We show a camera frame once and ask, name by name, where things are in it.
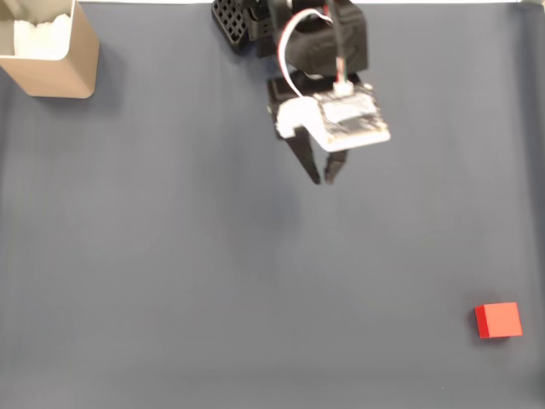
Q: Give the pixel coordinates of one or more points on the red cube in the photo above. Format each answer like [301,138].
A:
[502,320]

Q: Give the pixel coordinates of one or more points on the beige box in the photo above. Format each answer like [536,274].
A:
[59,76]

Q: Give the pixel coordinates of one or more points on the grey-blue table mat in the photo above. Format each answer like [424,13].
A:
[213,277]

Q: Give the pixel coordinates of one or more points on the white tissue paper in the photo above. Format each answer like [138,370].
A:
[40,38]

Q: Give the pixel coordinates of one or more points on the white mounted camera board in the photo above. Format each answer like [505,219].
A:
[349,123]

